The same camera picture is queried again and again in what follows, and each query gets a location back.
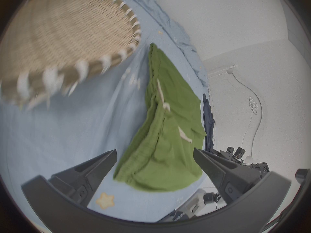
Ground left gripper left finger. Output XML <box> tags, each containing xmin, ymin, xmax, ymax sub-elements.
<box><xmin>50</xmin><ymin>149</ymin><xmax>118</xmax><ymax>207</ymax></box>

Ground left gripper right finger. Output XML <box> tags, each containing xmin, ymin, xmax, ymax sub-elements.
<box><xmin>193</xmin><ymin>148</ymin><xmax>260</xmax><ymax>206</ymax></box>

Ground green shorts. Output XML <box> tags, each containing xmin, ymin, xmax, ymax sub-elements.
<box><xmin>113</xmin><ymin>43</ymin><xmax>207</xmax><ymax>192</ymax></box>

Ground bed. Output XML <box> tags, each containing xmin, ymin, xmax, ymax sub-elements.
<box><xmin>0</xmin><ymin>0</ymin><xmax>263</xmax><ymax>224</ymax></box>

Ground dark blue garment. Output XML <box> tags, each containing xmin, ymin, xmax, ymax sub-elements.
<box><xmin>202</xmin><ymin>94</ymin><xmax>215</xmax><ymax>152</ymax></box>

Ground round woven basket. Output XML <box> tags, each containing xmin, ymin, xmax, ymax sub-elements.
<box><xmin>0</xmin><ymin>0</ymin><xmax>142</xmax><ymax>111</ymax></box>

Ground pale blue quilt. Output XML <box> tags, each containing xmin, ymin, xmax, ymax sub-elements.
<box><xmin>126</xmin><ymin>0</ymin><xmax>209</xmax><ymax>92</ymax></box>

